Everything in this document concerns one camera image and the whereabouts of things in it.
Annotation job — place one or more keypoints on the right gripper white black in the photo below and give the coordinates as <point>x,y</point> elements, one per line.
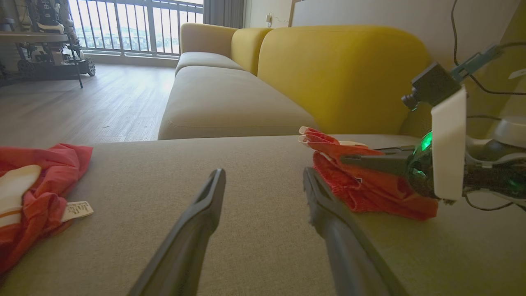
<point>448,148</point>

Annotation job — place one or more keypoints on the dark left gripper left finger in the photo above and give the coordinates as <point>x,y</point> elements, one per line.
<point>185,255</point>

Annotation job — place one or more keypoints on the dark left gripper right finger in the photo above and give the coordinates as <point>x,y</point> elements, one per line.
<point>349,255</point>

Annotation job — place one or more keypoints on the red shirt with white sleeves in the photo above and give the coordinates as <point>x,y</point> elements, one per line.
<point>49,164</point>

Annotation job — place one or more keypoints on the folded red garment white trim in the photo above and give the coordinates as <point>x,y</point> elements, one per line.
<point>370,193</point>

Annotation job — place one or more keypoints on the large yellow back cushion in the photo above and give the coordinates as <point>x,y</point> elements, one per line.
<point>337,74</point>

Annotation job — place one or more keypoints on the grey sofa seat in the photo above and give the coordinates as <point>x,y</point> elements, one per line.
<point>123,172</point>

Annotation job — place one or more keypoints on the beige sofa seat cushion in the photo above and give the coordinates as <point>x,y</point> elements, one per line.
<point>230,102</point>
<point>201,59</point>

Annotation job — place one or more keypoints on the small yellow back cushion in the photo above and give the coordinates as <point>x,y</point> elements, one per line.
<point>246,49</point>

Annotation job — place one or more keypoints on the beige sofa back cushion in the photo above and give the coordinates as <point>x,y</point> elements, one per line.
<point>205,39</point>

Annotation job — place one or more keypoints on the black tripod stand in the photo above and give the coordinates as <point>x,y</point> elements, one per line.
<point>76,65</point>

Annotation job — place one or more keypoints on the grey curtain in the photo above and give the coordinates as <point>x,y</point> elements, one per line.
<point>224,12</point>

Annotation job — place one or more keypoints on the balcony window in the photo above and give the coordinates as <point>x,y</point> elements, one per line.
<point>135,24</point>

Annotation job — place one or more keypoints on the balcony railing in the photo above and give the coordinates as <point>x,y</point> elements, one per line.
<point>123,8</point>

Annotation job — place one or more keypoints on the wooden table top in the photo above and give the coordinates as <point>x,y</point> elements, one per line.
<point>33,38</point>

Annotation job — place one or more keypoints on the black white wheeled robot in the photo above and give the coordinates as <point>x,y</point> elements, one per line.
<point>49,24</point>

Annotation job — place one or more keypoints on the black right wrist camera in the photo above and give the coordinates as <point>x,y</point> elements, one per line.
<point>433,84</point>

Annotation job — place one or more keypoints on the white wall charger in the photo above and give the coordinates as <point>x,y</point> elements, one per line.
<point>269,18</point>

